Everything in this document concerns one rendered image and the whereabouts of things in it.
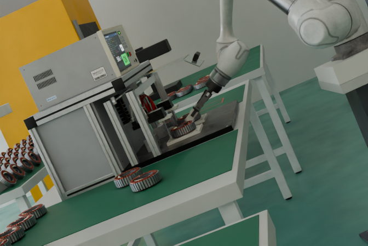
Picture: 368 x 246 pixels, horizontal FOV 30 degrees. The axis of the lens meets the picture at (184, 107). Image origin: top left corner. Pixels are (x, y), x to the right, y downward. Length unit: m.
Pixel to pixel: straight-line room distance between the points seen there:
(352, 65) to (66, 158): 1.19
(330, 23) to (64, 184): 1.23
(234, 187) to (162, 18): 6.40
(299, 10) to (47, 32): 4.25
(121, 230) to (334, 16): 1.16
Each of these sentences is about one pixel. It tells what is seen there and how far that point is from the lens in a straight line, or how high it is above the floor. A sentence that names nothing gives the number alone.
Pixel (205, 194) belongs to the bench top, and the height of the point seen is 0.75.
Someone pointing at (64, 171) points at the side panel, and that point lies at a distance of 2.84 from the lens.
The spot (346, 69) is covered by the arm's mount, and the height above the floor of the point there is 0.79.
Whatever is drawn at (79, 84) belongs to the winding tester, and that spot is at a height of 1.15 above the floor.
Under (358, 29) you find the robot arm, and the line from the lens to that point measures 2.83.
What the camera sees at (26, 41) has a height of 1.65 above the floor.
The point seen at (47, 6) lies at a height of 1.86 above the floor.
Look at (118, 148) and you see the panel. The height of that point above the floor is 0.85.
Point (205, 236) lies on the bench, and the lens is 1.59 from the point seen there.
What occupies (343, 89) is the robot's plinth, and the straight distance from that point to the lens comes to 2.72.
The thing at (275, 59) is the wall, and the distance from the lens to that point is 8.21.
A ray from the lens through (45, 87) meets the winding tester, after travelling 2.93.
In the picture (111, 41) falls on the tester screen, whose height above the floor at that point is 1.26.
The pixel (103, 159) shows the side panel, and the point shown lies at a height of 0.84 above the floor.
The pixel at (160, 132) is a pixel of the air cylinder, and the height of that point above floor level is 0.80.
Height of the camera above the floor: 1.21
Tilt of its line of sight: 6 degrees down
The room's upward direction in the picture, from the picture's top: 24 degrees counter-clockwise
